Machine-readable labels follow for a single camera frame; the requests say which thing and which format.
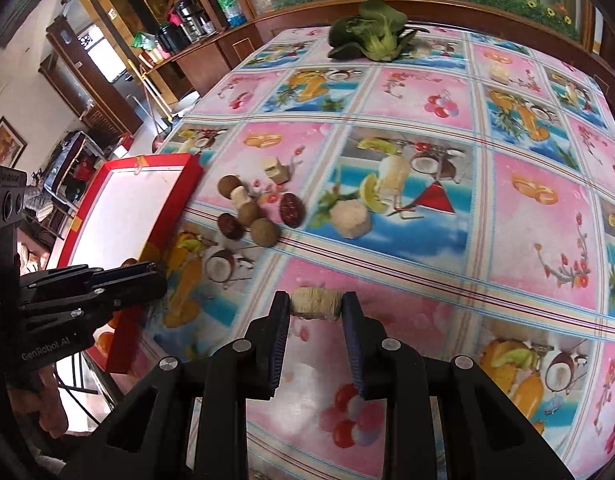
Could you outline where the orange tangerine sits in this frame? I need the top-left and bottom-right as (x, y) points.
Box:
(96, 330), (115, 358)
(121, 258), (137, 268)

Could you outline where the beige round cake piece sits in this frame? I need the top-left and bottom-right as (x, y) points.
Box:
(290, 287), (343, 321)

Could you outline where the red date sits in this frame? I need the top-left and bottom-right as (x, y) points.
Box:
(279, 193), (305, 229)
(216, 214), (244, 240)

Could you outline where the person's left hand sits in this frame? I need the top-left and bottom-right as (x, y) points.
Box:
(8, 366), (68, 439)

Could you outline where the red white tray box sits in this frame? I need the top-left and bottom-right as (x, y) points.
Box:
(58, 154), (203, 377)

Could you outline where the dark side table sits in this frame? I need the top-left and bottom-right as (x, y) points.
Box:
(42, 130), (106, 209)

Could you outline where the framed painting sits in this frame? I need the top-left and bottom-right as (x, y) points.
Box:
(0, 117), (27, 168)

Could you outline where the fruit pattern tablecloth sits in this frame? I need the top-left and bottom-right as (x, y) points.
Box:
(140, 26), (615, 479)

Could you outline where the wooden cabinet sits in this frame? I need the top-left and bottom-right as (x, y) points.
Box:
(41, 0), (615, 137)

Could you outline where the beige cake cube far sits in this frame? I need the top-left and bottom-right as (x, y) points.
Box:
(490, 63), (510, 84)

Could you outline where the green bok choy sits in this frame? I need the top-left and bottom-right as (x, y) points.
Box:
(328, 0), (428, 62)

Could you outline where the plastic water bottle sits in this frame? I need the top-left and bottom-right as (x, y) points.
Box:
(217, 0), (246, 27)

